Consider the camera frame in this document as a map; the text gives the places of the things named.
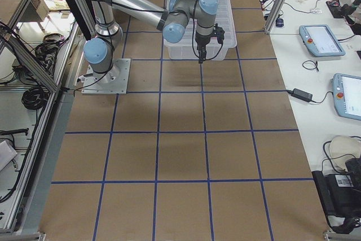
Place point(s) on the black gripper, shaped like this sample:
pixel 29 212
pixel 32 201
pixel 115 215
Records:
pixel 202 42

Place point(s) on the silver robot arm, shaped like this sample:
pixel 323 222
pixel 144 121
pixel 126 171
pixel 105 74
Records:
pixel 99 50

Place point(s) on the clear plastic storage box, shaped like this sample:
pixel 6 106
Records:
pixel 183 49

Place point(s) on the clear plastic box lid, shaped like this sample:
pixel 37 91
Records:
pixel 203 14

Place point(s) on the black power adapter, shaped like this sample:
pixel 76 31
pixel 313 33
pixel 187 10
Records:
pixel 301 95

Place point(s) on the blue teach pendant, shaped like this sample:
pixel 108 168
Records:
pixel 320 41
pixel 346 95

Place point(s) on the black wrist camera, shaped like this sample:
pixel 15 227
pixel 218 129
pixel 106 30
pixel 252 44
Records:
pixel 218 33

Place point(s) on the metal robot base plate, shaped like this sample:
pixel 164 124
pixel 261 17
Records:
pixel 114 82

